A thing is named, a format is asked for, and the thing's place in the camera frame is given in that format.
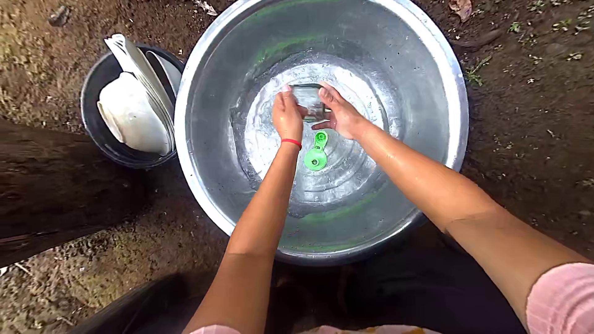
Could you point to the person's left hand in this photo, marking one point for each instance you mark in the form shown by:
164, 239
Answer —
288, 121

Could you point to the person's right hand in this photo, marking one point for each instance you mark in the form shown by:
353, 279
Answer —
345, 118

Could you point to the person's left fingers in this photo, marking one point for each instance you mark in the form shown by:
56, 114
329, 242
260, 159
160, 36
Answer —
287, 98

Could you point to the person's right fingers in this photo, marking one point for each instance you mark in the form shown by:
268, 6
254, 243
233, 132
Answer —
330, 96

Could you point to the clear container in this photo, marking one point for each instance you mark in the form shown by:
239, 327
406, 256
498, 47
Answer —
310, 98

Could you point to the person's right forearm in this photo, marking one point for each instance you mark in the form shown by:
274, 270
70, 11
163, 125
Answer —
431, 188

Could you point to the person's left forearm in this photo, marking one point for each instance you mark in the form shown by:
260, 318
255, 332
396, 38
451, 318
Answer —
265, 218

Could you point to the green plastic flip lid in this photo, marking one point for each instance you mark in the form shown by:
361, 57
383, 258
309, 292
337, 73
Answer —
316, 159

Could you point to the large silver metal basin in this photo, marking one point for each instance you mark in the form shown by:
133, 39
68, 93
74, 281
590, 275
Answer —
218, 116

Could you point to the stack of white plates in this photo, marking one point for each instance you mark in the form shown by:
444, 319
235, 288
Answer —
139, 69

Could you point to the white bowl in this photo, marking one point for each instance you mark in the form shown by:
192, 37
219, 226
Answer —
134, 113

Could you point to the black round tub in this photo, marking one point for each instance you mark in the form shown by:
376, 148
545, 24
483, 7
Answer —
100, 132

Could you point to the person's legs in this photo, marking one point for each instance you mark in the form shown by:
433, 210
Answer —
394, 287

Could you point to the person's body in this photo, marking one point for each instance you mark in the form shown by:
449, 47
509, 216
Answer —
371, 330

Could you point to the dark brown wooden log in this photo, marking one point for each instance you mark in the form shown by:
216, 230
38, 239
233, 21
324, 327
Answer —
55, 185

